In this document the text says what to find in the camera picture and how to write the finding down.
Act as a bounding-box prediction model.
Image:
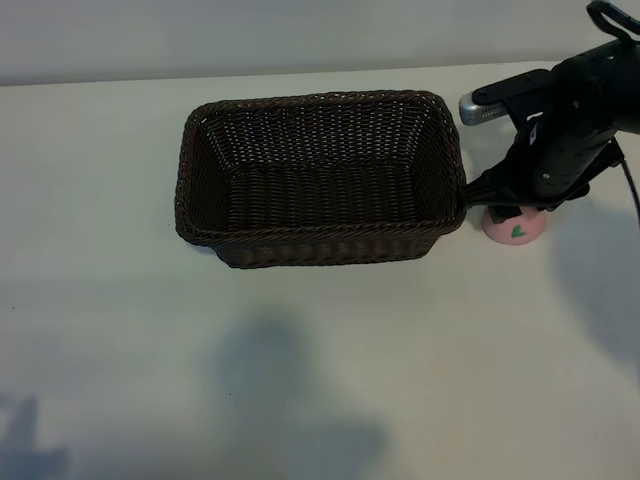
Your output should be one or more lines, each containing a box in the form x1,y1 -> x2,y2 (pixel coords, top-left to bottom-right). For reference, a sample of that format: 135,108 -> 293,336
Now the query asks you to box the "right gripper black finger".
462,167 -> 517,209
487,204 -> 525,224

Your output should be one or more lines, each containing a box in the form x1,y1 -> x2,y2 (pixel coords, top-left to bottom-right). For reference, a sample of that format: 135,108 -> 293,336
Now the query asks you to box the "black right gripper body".
502,107 -> 617,211

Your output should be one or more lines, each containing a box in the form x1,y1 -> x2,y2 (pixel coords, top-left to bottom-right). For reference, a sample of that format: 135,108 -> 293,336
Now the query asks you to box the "dark brown wicker basket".
174,89 -> 469,270

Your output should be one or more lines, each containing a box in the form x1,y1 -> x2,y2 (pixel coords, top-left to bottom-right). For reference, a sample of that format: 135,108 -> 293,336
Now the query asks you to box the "pink peach with green leaf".
482,204 -> 547,247

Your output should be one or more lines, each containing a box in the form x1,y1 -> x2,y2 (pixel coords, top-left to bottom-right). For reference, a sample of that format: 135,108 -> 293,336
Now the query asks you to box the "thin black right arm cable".
607,139 -> 640,221

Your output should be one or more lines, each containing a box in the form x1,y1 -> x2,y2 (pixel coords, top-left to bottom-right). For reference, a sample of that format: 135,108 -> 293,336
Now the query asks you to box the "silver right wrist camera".
458,92 -> 511,126

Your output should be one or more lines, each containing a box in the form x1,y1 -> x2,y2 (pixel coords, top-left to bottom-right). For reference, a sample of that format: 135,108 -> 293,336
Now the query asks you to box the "black right camera bracket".
472,69 -> 556,131

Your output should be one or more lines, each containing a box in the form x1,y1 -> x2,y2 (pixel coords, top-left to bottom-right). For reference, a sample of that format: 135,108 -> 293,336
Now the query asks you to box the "black right camera cable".
585,0 -> 640,45

